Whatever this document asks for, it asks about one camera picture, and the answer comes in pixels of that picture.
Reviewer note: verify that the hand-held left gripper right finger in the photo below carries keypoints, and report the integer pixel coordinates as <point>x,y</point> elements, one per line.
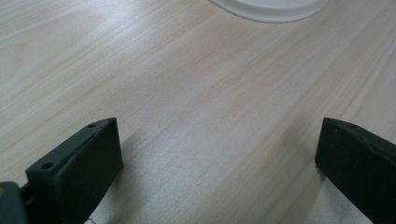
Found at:
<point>358,168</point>

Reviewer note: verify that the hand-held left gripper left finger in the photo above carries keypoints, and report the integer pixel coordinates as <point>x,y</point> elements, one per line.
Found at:
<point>81,174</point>

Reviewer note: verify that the white plate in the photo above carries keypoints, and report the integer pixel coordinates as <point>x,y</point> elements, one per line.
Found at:
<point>274,9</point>

